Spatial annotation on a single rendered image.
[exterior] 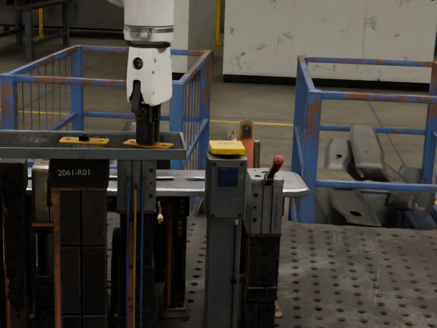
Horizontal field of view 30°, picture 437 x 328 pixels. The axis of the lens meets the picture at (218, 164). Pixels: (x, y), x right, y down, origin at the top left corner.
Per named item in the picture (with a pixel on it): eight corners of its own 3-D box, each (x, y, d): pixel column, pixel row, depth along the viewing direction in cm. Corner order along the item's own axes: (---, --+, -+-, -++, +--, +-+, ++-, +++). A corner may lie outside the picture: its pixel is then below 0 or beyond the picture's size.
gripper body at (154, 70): (158, 41, 133) (157, 109, 136) (179, 36, 142) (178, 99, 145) (116, 38, 135) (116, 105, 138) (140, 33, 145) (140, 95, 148)
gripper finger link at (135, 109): (132, 100, 134) (141, 122, 138) (147, 65, 138) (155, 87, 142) (126, 99, 134) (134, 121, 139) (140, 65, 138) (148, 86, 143)
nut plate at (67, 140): (109, 140, 146) (109, 133, 146) (105, 145, 142) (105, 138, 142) (63, 138, 147) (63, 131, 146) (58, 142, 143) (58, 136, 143)
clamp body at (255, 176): (274, 323, 181) (283, 166, 172) (283, 347, 170) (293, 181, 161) (231, 323, 180) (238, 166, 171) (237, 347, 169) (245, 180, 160)
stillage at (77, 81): (75, 202, 491) (73, 43, 467) (207, 210, 484) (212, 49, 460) (6, 278, 375) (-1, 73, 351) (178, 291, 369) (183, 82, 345)
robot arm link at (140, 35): (161, 28, 133) (161, 47, 134) (181, 24, 141) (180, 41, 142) (114, 25, 135) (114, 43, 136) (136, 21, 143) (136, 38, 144)
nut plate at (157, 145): (173, 145, 144) (174, 138, 144) (166, 150, 141) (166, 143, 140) (130, 140, 147) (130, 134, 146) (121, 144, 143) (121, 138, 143)
